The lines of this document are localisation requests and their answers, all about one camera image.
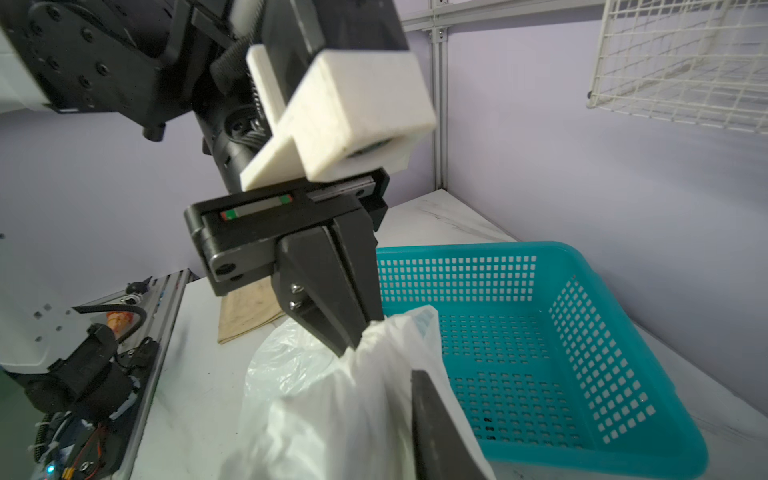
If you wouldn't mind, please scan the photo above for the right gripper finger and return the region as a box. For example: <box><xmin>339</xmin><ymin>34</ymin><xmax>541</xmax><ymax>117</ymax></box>
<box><xmin>411</xmin><ymin>370</ymin><xmax>486</xmax><ymax>480</ymax></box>

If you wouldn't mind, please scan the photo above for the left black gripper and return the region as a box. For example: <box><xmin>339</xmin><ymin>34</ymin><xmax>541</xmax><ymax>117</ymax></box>
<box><xmin>183</xmin><ymin>101</ymin><xmax>391</xmax><ymax>358</ymax></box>

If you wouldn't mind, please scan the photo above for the white plastic bag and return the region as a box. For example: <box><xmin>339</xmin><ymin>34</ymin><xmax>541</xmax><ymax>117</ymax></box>
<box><xmin>219</xmin><ymin>306</ymin><xmax>494</xmax><ymax>479</ymax></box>

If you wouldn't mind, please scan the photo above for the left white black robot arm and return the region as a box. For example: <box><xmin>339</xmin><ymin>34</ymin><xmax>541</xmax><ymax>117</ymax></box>
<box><xmin>1</xmin><ymin>1</ymin><xmax>435</xmax><ymax>354</ymax></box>

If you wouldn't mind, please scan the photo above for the beige glove on table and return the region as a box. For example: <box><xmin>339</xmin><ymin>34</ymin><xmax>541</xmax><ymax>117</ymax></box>
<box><xmin>217</xmin><ymin>277</ymin><xmax>284</xmax><ymax>344</ymax></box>

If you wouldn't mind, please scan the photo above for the teal plastic basket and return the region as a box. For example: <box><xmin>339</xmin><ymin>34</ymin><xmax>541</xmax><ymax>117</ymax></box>
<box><xmin>377</xmin><ymin>242</ymin><xmax>708</xmax><ymax>479</ymax></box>

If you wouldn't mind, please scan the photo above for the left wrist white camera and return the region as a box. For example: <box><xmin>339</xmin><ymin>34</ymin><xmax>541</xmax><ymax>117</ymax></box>
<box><xmin>239</xmin><ymin>45</ymin><xmax>437</xmax><ymax>191</ymax></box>

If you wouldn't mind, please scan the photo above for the aluminium mounting rail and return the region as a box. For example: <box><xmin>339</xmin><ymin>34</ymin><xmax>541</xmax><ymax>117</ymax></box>
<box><xmin>68</xmin><ymin>270</ymin><xmax>196</xmax><ymax>479</ymax></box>

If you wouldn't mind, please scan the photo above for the white wire wall basket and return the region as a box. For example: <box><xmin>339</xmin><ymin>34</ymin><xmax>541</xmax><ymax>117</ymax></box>
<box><xmin>587</xmin><ymin>1</ymin><xmax>767</xmax><ymax>135</ymax></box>

